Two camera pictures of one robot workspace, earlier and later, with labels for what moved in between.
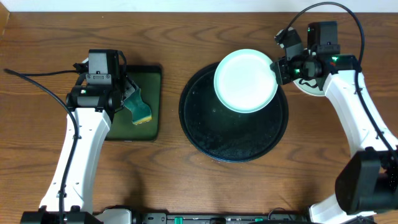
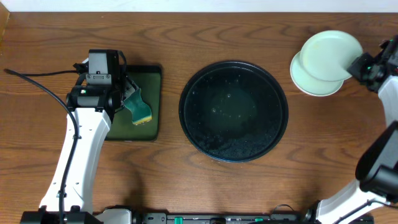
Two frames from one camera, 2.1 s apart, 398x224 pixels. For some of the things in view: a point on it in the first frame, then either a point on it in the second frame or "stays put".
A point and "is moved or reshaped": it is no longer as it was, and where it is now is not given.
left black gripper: [128, 92] stays put
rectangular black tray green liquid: [148, 79] stays put
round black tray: [223, 134] stays put
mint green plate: [244, 82] is moved or reshaped
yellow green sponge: [141, 111] stays put
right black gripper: [280, 72] -> [358, 66]
